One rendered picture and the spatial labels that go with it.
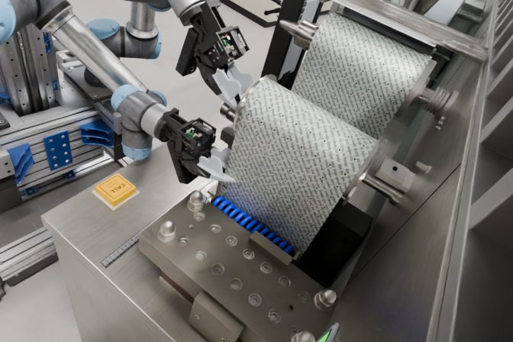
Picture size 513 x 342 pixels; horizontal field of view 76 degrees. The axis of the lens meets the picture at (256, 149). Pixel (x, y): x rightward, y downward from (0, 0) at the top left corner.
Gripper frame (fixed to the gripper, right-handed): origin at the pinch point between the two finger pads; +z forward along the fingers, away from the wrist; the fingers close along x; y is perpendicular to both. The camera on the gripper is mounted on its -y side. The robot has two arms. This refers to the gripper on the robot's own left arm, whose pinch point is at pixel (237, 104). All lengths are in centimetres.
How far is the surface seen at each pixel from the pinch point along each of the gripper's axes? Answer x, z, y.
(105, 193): -19.0, 4.6, -35.8
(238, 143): -6.4, 6.7, 1.3
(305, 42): 21.9, -4.8, 9.2
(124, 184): -13.9, 5.2, -35.3
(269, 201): -6.5, 20.5, 1.4
